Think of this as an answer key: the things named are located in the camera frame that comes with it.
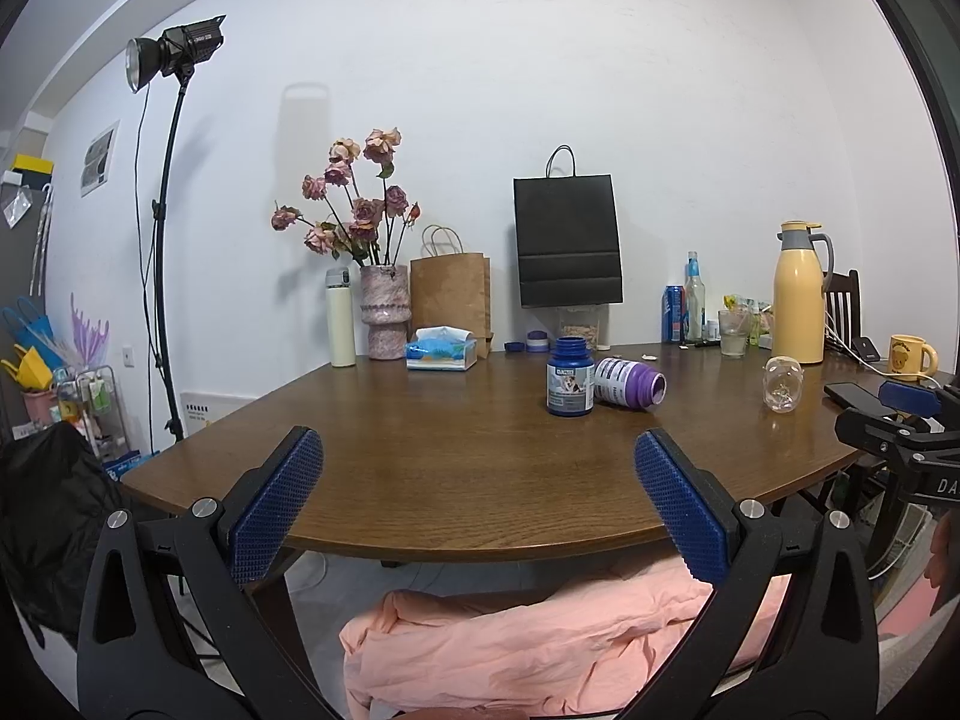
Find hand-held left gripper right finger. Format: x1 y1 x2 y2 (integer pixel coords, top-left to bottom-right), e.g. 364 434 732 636
619 427 882 720

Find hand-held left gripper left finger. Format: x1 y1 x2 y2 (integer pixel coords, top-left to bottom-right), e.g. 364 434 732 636
75 426 342 720

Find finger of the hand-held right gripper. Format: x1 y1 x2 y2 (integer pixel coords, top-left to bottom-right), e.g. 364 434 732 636
835 408 960 466
879 380 960 422

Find clear glass cup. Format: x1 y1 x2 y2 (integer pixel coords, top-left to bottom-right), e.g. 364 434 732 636
763 355 804 415

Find person's right hand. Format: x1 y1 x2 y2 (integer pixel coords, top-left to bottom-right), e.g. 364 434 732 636
926 511 960 617

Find yellow mug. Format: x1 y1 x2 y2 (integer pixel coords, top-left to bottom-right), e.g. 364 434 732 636
889 334 940 381

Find black phone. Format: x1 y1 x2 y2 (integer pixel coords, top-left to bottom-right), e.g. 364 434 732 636
823 382 886 412

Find white floor fan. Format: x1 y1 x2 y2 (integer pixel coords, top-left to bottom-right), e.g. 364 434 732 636
866 499 935 590

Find dark wooden chair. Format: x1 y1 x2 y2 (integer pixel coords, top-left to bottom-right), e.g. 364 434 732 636
823 268 863 353

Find purple white supplement bottle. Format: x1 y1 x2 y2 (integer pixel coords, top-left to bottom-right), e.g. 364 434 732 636
592 357 667 411

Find yellow thermal carafe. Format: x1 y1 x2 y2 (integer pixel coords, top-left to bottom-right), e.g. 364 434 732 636
772 220 835 366

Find blue supplement bottle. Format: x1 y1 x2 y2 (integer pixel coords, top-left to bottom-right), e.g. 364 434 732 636
546 337 597 419

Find snack packets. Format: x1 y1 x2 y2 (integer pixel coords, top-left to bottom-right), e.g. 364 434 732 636
723 292 776 350

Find clear drinking glass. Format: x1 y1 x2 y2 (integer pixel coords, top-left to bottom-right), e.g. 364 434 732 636
718 309 749 359

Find cream thermos bottle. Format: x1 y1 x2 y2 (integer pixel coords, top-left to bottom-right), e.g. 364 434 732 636
325 268 358 368

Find blue drink can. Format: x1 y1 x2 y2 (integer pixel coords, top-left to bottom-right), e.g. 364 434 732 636
661 284 686 344

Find clear food container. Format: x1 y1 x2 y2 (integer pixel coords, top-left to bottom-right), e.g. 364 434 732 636
556 304 610 351

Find glass bottle blue label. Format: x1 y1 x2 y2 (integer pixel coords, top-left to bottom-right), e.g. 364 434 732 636
683 251 708 344

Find pink cloth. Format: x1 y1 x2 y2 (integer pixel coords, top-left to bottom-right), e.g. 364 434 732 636
339 547 796 720

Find pink marbled vase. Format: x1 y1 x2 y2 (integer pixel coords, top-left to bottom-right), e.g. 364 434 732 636
360 264 410 361

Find blue tissue box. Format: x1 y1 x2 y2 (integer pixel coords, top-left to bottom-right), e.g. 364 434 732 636
405 326 479 373

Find black jacket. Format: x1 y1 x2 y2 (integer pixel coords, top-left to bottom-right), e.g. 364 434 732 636
0 421 151 642

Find purple plastic hanger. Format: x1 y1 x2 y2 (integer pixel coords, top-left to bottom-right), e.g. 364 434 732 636
69 292 111 372

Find pink bucket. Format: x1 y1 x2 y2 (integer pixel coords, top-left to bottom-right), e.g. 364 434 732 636
21 388 62 427

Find black light stand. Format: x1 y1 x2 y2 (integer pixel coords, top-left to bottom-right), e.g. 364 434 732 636
146 75 188 442

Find brown paper bag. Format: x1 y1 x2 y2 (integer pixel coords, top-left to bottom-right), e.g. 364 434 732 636
409 225 494 359

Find yellow dustpan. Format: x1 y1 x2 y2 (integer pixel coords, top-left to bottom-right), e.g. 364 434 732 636
0 345 55 392

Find black paper bag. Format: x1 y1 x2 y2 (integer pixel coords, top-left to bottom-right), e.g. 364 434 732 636
514 145 624 309

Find dried pink roses bouquet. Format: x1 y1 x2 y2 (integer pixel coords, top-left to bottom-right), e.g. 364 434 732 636
271 127 421 268

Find black studio light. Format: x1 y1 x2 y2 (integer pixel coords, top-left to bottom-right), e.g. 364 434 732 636
124 13 228 95

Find white charging cables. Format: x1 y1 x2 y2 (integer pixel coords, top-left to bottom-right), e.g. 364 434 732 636
823 319 897 376

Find wire storage cart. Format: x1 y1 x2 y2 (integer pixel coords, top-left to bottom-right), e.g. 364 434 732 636
54 364 130 466

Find wall poster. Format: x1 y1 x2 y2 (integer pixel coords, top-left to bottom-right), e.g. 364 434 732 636
80 120 121 198

